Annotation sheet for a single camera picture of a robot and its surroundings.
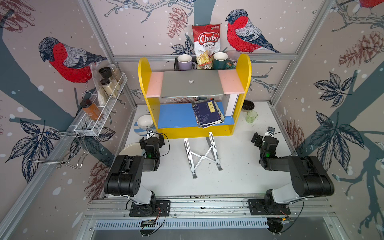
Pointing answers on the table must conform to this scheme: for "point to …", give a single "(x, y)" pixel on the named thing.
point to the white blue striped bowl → (143, 122)
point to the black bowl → (248, 105)
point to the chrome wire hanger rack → (62, 148)
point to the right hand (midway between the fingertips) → (263, 132)
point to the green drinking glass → (251, 115)
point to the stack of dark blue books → (207, 113)
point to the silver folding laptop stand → (195, 159)
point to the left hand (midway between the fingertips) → (153, 132)
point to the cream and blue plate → (133, 149)
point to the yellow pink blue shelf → (175, 120)
